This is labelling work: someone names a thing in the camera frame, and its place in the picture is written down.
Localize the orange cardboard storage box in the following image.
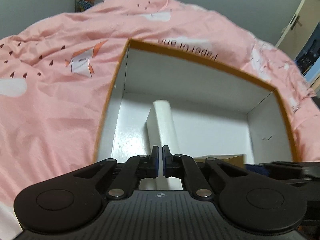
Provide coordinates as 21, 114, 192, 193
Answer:
93, 40, 300, 164

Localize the white long box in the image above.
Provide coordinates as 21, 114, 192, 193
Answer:
139, 100, 182, 191

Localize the cream door with handle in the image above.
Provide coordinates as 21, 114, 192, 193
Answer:
276, 0, 320, 60

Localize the pink patterned duvet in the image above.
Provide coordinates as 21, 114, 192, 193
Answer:
1, 0, 319, 239

